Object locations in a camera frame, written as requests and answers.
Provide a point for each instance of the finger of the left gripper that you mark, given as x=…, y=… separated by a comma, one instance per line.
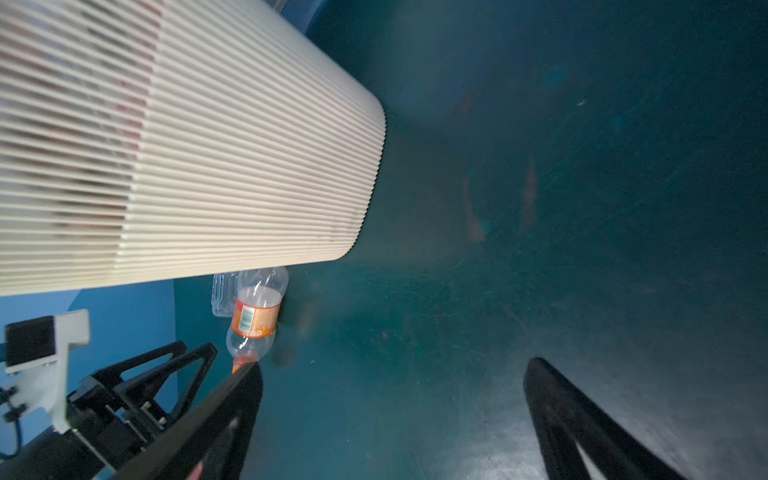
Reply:
x=135, y=392

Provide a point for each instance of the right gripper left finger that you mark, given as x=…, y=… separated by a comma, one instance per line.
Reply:
x=212, y=441

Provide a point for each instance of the orange cap soda bottle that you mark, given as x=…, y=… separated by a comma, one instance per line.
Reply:
x=258, y=297

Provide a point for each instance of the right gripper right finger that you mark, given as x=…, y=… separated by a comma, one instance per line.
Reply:
x=569, y=426

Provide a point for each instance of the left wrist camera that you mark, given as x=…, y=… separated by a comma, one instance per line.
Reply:
x=37, y=355

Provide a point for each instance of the clear plain plastic bottle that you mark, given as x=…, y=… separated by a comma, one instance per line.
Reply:
x=224, y=294

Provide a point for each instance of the beige plastic waste bin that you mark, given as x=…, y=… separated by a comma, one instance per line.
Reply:
x=154, y=140

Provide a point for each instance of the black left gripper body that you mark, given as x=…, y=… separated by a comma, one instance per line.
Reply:
x=106, y=436

